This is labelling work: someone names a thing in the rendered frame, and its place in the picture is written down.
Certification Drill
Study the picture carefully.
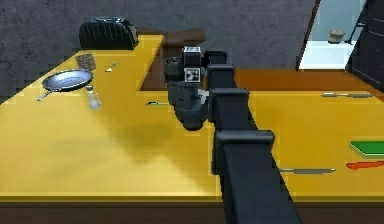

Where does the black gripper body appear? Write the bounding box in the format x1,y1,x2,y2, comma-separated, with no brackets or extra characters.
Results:
163,56,212,132

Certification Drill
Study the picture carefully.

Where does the grey ribbed cup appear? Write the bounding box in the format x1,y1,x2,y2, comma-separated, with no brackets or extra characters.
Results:
75,53,97,72

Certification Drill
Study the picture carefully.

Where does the black toaster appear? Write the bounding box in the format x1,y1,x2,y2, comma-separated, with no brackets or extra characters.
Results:
78,16,140,51

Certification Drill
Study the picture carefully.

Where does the yellow top table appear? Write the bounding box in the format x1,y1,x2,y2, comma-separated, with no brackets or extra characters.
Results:
0,34,384,224

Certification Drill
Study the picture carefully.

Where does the grey frying pan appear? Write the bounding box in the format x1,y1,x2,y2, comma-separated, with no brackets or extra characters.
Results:
36,68,95,102

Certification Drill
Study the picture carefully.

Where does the beige round pot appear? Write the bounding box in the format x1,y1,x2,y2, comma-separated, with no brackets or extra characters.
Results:
327,29,347,45

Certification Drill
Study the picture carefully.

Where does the green book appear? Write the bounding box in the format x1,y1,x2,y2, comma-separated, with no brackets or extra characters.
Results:
348,140,384,160

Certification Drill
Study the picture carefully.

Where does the orange red flat utensil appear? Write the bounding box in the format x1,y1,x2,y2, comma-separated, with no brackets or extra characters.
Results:
345,160,384,171

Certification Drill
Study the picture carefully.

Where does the dark cupboard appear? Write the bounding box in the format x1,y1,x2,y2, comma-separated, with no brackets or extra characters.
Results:
345,0,384,90

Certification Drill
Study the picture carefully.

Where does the grey handled knife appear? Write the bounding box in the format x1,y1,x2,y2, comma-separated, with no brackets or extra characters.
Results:
321,92,377,99
278,167,337,175

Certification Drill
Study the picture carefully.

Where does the brown door frame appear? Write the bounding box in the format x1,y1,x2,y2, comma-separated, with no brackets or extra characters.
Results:
295,0,322,71

